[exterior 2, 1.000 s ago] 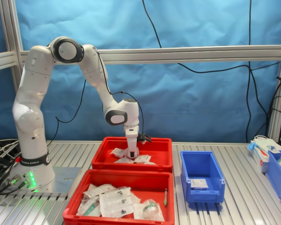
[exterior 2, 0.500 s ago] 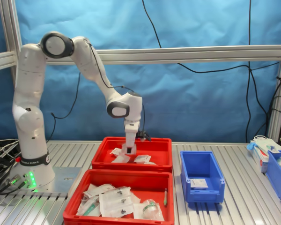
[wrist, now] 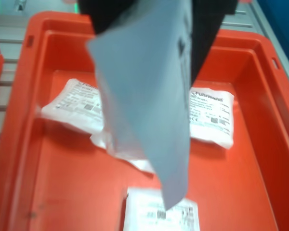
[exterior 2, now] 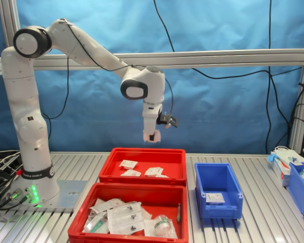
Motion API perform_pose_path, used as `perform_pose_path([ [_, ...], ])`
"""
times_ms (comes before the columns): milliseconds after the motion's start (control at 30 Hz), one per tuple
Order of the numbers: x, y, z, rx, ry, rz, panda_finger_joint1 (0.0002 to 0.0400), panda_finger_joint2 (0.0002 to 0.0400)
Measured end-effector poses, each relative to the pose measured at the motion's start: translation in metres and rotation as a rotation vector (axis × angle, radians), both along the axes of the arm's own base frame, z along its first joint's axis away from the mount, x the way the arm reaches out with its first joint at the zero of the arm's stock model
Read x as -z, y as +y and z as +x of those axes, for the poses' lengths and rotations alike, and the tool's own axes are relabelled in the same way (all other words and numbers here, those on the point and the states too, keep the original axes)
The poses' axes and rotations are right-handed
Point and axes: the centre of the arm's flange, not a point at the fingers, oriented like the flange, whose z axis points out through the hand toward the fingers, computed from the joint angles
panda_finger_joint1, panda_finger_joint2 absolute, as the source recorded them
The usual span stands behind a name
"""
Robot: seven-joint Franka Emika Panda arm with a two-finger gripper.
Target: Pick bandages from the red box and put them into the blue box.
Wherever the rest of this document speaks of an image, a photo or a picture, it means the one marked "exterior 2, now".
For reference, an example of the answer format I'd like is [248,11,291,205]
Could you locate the pouch with green ring part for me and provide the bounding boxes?
[144,214,178,239]

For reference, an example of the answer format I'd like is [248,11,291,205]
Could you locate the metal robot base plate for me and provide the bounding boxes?
[10,179,89,214]

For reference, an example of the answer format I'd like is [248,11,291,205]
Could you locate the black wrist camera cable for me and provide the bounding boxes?
[42,19,174,142]

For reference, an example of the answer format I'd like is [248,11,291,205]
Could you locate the white medical carton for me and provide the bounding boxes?
[271,151,294,187]

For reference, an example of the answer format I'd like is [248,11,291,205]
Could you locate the stack of face masks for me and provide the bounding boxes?
[267,146,301,165]

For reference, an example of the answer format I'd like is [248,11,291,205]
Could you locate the aluminium profile frame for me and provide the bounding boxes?
[0,0,304,155]

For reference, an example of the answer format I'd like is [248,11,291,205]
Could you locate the blue open-front storage bin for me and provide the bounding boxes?
[287,161,304,216]
[194,163,244,220]

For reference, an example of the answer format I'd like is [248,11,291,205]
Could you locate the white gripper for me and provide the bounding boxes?
[141,100,165,142]

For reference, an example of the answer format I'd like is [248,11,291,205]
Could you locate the black vertical cable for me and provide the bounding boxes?
[264,0,273,154]

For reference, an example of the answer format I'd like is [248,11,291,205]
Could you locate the green syringe package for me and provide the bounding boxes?
[82,212,109,234]

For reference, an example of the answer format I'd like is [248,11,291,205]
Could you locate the tangled cable bundle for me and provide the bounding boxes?
[0,149,25,212]

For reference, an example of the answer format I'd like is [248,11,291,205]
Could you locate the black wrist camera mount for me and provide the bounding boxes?
[157,111,179,129]

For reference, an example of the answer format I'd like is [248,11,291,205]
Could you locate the clear plastic pouch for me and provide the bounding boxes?
[140,205,153,221]

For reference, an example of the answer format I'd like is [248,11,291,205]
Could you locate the white printed paper pouch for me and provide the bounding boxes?
[90,198,126,214]

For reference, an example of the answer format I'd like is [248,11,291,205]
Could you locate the blue curtain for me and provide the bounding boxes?
[0,0,304,155]

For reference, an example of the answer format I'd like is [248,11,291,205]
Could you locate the strip of needle blister packs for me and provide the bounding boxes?
[107,201,145,235]

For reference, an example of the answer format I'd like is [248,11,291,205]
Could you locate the black hanging cable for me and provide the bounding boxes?
[153,0,303,79]

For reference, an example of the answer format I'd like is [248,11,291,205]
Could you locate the red plastic crate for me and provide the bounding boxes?
[67,182,189,243]
[98,147,187,187]

